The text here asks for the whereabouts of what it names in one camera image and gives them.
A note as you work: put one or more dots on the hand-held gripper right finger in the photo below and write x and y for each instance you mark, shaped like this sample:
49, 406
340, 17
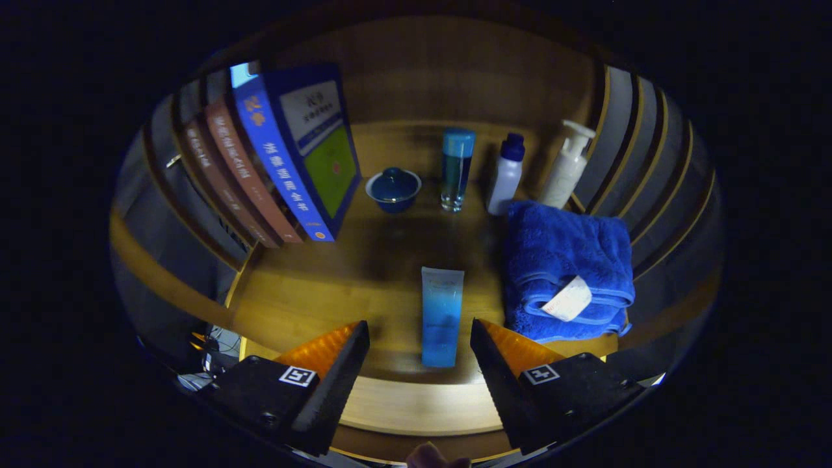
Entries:
504, 393

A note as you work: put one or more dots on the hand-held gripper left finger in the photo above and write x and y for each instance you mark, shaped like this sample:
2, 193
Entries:
328, 393

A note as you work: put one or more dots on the light blue tube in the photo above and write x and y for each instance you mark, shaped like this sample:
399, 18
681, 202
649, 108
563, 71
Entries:
442, 318

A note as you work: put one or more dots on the wooden countertop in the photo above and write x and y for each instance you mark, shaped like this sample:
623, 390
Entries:
364, 273

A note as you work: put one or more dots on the wooden cabinet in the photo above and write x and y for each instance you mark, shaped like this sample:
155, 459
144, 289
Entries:
455, 71

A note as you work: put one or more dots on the blue folded towel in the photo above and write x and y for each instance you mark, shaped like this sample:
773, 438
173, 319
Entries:
559, 253

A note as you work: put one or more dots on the white bottle with blue cap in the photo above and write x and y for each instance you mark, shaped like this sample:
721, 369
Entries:
506, 179

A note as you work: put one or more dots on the blue lidded tea bowl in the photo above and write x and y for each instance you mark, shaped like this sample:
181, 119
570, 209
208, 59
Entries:
393, 188

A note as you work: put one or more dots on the clear blue bottle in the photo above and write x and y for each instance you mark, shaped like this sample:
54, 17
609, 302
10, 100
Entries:
457, 169

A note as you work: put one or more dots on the white pump bottle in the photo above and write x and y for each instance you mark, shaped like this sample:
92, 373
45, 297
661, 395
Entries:
564, 172

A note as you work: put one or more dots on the reddish brown book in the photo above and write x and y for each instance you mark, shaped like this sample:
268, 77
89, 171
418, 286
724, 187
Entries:
250, 175

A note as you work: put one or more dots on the dark brown book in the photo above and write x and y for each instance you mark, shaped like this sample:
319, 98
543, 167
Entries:
218, 188

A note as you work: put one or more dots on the blue book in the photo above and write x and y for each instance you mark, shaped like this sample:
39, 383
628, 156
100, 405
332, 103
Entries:
305, 143

